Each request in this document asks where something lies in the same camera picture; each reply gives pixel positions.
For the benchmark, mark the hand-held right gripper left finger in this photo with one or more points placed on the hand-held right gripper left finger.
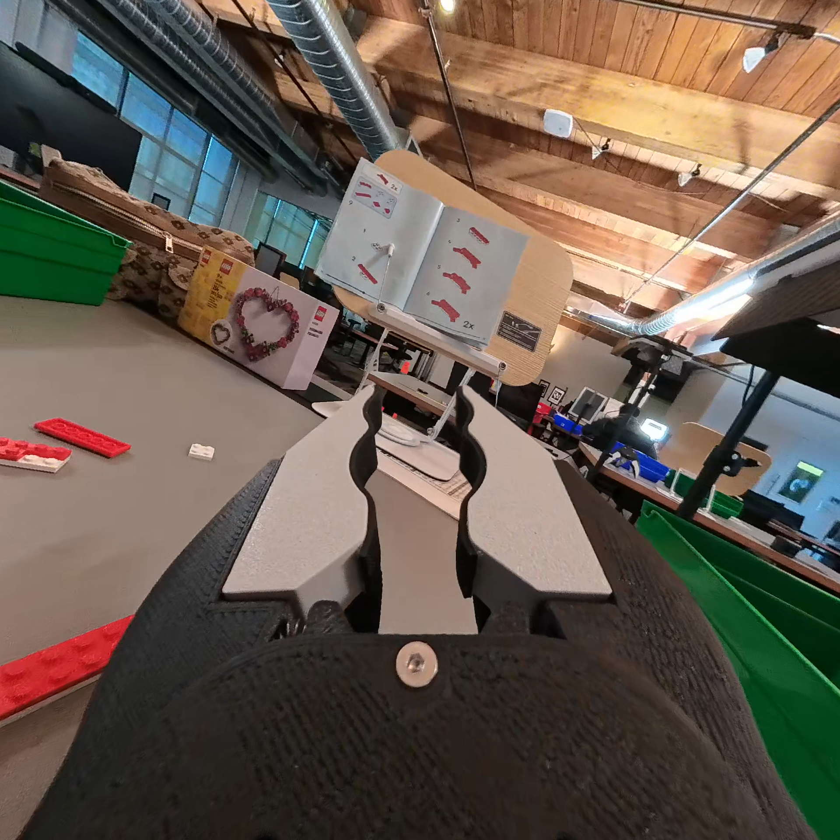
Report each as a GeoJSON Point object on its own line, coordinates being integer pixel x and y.
{"type": "Point", "coordinates": [295, 525]}

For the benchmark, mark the white ceiling access point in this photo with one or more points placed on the white ceiling access point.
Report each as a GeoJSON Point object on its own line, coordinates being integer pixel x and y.
{"type": "Point", "coordinates": [558, 123]}

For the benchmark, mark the white printed paper sheet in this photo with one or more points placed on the white printed paper sheet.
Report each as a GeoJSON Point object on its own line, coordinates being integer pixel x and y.
{"type": "Point", "coordinates": [433, 492]}

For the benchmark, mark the black stand pole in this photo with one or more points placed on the black stand pole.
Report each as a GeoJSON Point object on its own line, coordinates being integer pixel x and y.
{"type": "Point", "coordinates": [728, 446]}

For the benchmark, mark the lego set box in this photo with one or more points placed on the lego set box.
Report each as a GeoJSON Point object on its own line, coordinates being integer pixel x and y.
{"type": "Point", "coordinates": [262, 328]}

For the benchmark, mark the white ceiling spotlight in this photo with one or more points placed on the white ceiling spotlight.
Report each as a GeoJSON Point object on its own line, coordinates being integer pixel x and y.
{"type": "Point", "coordinates": [600, 151]}
{"type": "Point", "coordinates": [689, 176]}
{"type": "Point", "coordinates": [758, 56]}

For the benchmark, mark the wooden chair back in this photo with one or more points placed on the wooden chair back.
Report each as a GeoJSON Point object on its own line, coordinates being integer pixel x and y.
{"type": "Point", "coordinates": [695, 453]}

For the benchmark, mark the red lego heart frame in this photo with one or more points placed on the red lego heart frame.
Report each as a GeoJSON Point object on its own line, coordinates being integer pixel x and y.
{"type": "Point", "coordinates": [52, 673]}

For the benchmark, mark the red flat lego plate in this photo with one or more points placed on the red flat lego plate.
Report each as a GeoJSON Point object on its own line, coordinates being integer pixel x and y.
{"type": "Point", "coordinates": [82, 437]}

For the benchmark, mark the large black screen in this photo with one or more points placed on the large black screen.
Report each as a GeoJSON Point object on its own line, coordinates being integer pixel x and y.
{"type": "Point", "coordinates": [65, 124]}

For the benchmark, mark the brown patterned zipper bag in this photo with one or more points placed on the brown patterned zipper bag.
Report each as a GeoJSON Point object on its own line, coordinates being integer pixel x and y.
{"type": "Point", "coordinates": [131, 216]}

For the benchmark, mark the small white lego piece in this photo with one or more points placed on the small white lego piece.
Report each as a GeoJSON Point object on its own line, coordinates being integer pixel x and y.
{"type": "Point", "coordinates": [201, 451]}

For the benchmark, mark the lego instruction booklet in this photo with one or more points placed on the lego instruction booklet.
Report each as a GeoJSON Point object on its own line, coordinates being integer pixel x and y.
{"type": "Point", "coordinates": [394, 229]}

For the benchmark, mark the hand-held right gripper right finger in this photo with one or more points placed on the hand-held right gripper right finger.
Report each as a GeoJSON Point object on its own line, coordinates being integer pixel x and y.
{"type": "Point", "coordinates": [531, 525]}

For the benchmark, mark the green plastic bin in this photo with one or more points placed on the green plastic bin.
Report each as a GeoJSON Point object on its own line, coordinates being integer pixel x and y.
{"type": "Point", "coordinates": [52, 262]}
{"type": "Point", "coordinates": [774, 656]}

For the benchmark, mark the dark ceiling duct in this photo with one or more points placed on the dark ceiling duct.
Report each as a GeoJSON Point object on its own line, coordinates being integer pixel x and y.
{"type": "Point", "coordinates": [184, 39]}

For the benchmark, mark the blue storage bin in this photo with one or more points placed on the blue storage bin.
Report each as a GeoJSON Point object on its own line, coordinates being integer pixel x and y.
{"type": "Point", "coordinates": [646, 464]}

